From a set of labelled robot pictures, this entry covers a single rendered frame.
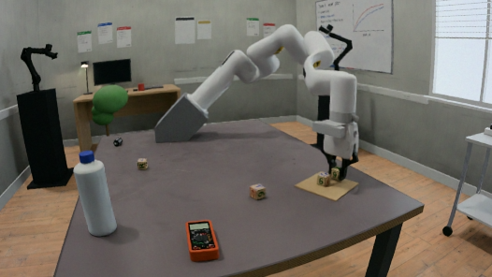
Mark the small tan letter block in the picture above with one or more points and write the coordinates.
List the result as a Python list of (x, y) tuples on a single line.
[(335, 173), (257, 191), (142, 164), (323, 179)]

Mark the tan flat mat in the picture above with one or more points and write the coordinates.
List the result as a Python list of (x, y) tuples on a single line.
[(334, 191)]

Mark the white plastic bottle with blue cap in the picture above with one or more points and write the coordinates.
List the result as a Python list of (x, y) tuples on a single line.
[(94, 195)]

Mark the orange pocket multimeter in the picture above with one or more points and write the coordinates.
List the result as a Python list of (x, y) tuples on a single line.
[(201, 241)]

